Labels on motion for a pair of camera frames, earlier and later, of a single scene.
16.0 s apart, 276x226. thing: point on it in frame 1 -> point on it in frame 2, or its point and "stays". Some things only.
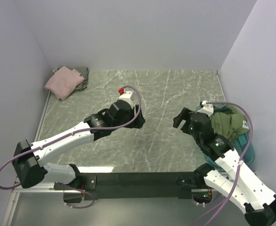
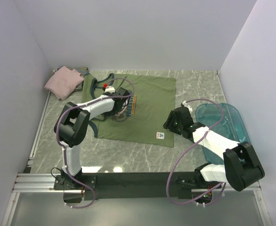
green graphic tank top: x=230 y=125 -> x=152 y=118
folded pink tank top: x=63 y=82 stays
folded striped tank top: x=84 y=71 stays
